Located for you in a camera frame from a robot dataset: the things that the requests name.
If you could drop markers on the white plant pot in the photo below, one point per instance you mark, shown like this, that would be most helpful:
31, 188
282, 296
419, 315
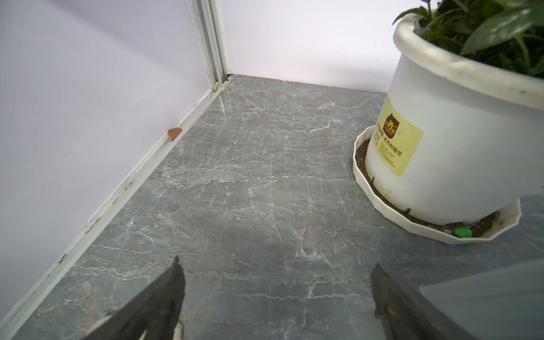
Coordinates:
456, 139

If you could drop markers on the small brown wall piece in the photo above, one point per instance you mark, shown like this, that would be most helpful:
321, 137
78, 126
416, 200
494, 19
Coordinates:
174, 133

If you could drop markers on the green potted plant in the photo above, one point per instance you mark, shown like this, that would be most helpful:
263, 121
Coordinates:
503, 34

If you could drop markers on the white pot saucer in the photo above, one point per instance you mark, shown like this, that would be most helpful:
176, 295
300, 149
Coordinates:
509, 216

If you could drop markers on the silver aluminium poker case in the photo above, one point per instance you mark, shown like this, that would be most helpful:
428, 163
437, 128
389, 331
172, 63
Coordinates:
505, 303

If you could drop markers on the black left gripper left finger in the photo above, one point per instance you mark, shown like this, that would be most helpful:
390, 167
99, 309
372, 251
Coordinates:
152, 314

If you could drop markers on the small green pellet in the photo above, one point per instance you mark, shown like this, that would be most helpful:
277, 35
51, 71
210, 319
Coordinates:
462, 232

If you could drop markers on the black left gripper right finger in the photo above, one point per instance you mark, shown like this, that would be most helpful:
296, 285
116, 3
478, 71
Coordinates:
407, 314

